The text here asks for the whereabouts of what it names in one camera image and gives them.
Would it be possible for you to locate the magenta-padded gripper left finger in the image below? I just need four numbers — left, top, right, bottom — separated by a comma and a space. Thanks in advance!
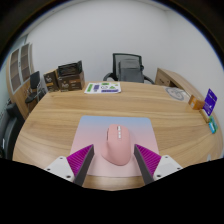
43, 143, 96, 187

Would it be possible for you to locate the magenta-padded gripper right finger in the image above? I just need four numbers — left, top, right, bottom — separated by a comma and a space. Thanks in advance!
133, 143, 184, 186

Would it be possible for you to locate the pink computer mouse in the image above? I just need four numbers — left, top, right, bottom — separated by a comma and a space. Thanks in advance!
100, 123, 133, 167

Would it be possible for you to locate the pink blue gradient mouse pad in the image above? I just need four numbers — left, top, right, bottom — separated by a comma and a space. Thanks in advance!
69, 115, 160, 178

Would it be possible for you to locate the small blue package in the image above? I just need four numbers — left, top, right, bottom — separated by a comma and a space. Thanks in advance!
208, 122, 217, 135

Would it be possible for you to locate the small tan box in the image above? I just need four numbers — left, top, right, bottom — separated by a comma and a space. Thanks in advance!
198, 108, 211, 124

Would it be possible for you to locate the black padded armchair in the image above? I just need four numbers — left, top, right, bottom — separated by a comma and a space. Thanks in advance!
0, 102, 26, 160

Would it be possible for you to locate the small green package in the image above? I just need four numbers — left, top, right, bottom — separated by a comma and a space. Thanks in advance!
209, 115, 219, 131

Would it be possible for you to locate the white green purple printed sheet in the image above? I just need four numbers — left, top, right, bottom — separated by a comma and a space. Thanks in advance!
83, 81, 122, 95

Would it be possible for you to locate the large brown cardboard box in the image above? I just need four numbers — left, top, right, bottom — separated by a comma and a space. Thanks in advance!
55, 70, 86, 93

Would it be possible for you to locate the small brown cardboard box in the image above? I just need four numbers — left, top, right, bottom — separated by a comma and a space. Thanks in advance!
43, 69, 60, 93

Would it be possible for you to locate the wooden side desk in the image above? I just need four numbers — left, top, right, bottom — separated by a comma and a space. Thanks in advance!
154, 67, 204, 101

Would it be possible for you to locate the purple retail package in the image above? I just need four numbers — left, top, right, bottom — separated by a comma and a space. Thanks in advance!
202, 88, 218, 117

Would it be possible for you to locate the small black chair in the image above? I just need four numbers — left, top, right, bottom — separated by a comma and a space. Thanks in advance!
25, 70, 46, 104

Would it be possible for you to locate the black box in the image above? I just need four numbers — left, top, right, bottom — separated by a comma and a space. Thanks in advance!
57, 60, 84, 78

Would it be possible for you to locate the black mesh office chair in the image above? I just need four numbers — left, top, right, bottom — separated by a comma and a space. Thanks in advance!
102, 52, 156, 85

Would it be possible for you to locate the wooden shelf unit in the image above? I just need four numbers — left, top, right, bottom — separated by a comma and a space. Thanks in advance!
5, 42, 36, 119

